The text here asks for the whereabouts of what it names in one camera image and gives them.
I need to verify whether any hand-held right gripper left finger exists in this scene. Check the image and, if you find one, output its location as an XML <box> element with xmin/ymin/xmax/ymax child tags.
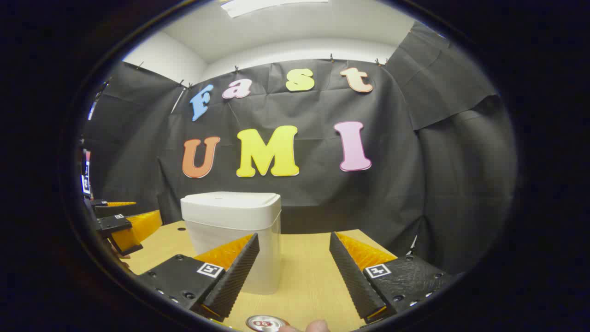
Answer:
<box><xmin>136</xmin><ymin>233</ymin><xmax>260</xmax><ymax>322</ymax></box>

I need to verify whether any computer monitor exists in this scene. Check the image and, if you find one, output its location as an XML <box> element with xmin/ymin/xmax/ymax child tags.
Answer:
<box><xmin>82</xmin><ymin>150</ymin><xmax>92</xmax><ymax>196</ymax></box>

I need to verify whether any ceiling light panel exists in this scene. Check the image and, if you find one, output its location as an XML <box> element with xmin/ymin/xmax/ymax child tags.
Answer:
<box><xmin>220</xmin><ymin>0</ymin><xmax>329</xmax><ymax>18</ymax></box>

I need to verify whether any wooden desktop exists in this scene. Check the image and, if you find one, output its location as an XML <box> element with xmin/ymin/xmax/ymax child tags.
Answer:
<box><xmin>121</xmin><ymin>220</ymin><xmax>399</xmax><ymax>332</ymax></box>

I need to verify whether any red pop can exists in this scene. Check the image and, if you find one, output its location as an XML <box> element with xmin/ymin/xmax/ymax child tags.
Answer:
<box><xmin>246</xmin><ymin>315</ymin><xmax>290</xmax><ymax>332</ymax></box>

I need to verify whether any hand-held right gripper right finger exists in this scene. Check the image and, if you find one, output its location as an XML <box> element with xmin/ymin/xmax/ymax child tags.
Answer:
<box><xmin>329</xmin><ymin>231</ymin><xmax>455</xmax><ymax>323</ymax></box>

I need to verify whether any black backdrop cloth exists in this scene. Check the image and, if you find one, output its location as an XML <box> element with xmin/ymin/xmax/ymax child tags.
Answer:
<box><xmin>81</xmin><ymin>21</ymin><xmax>517</xmax><ymax>277</ymax></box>

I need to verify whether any white desktop garbage bin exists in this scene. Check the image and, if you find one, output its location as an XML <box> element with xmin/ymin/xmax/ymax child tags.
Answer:
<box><xmin>180</xmin><ymin>191</ymin><xmax>282</xmax><ymax>296</ymax></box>

